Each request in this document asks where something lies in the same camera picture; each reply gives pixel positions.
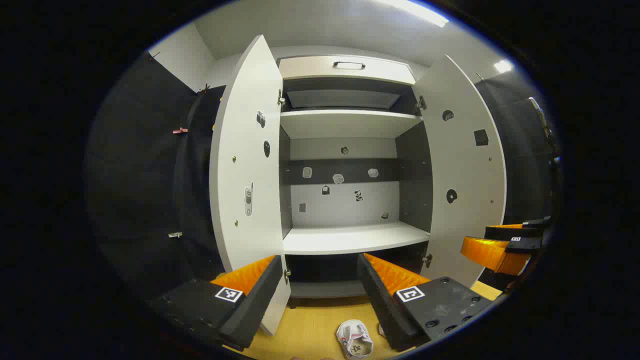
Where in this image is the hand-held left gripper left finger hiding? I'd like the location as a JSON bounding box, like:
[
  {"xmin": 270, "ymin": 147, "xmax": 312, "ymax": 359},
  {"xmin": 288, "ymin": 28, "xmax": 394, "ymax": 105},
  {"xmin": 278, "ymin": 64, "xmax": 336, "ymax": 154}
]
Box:
[{"xmin": 149, "ymin": 254, "xmax": 285, "ymax": 352}]

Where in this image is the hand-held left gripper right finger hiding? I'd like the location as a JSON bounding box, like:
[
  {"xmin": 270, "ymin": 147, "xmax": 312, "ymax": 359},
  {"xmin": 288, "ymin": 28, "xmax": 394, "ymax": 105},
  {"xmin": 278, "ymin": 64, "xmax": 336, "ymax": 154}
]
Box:
[{"xmin": 356, "ymin": 252, "xmax": 497, "ymax": 353}]

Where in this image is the white shoe cabinet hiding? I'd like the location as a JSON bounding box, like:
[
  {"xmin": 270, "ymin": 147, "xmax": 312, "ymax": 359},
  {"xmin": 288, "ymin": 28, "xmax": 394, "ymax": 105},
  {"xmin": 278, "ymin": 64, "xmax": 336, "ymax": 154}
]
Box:
[{"xmin": 277, "ymin": 54, "xmax": 432, "ymax": 302}]

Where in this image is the black backdrop cloth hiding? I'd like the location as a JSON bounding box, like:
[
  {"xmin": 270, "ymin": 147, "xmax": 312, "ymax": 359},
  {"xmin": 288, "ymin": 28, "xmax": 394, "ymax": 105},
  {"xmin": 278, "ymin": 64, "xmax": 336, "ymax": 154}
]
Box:
[
  {"xmin": 474, "ymin": 77, "xmax": 557, "ymax": 292},
  {"xmin": 84, "ymin": 52, "xmax": 227, "ymax": 306}
]

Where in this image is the white shoe cabinet door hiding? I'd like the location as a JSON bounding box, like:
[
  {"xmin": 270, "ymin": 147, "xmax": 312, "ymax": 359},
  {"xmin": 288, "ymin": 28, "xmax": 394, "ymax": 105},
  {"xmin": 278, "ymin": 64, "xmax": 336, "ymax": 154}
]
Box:
[
  {"xmin": 209, "ymin": 34, "xmax": 292, "ymax": 337},
  {"xmin": 412, "ymin": 54, "xmax": 507, "ymax": 289}
]

